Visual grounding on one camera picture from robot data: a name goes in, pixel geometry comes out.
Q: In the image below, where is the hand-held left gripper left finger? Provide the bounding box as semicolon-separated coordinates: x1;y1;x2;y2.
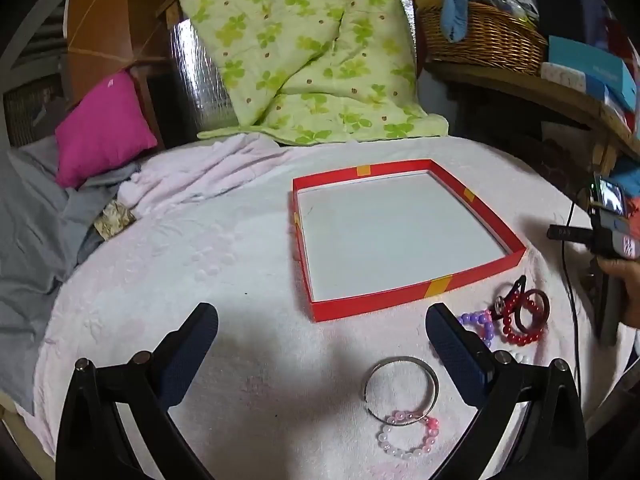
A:
56;303;219;480

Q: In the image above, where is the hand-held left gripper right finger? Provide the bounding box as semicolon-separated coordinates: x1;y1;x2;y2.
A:
426;303;589;480

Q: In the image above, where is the purple bead bracelet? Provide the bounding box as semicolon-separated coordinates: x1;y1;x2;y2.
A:
457;309;497;348

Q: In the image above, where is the silver metal bangle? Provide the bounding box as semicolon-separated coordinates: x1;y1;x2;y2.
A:
361;356;441;421

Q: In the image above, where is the red bead bracelet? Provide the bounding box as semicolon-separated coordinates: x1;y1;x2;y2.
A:
501;294;547;347

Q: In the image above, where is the dark brown bangle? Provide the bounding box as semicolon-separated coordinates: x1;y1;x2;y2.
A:
515;288;551;333

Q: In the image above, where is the black hair tie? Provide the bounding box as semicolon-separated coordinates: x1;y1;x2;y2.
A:
492;275;528;323

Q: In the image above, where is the pink and white bead bracelet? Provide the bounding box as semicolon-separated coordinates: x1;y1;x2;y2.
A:
377;409;442;460

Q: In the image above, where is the red shallow cardboard box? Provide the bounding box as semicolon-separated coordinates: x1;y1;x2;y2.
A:
289;158;527;324

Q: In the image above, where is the person's right hand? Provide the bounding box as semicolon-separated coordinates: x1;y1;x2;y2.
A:
597;256;640;332

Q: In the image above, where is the pale pink textured blanket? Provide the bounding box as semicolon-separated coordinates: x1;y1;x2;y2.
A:
15;135;626;480

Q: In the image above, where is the gold patterned cloth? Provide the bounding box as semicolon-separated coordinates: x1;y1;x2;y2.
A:
92;200;137;241

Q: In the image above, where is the white cardboard box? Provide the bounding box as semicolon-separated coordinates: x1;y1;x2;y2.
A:
540;62;609;99

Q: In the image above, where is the wooden shelf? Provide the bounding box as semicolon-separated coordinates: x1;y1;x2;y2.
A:
424;60;640;176

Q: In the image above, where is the blue cardboard box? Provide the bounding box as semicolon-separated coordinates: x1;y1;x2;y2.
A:
547;35;639;112

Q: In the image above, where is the grey blanket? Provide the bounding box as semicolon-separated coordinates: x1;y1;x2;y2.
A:
0;135;146;416

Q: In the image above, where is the wicker basket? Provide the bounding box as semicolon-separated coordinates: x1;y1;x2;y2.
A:
416;2;549;77

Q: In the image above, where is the magenta pillow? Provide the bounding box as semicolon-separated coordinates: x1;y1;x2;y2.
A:
54;70;159;189

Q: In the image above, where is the blue cloth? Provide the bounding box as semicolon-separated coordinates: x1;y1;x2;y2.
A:
440;0;490;44

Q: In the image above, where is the green floral quilt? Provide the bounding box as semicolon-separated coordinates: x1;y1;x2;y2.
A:
174;0;449;146

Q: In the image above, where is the orange wooden board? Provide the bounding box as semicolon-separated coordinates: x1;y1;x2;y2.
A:
65;0;173;81

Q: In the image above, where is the black cable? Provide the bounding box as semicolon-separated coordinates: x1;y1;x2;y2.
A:
560;200;590;401

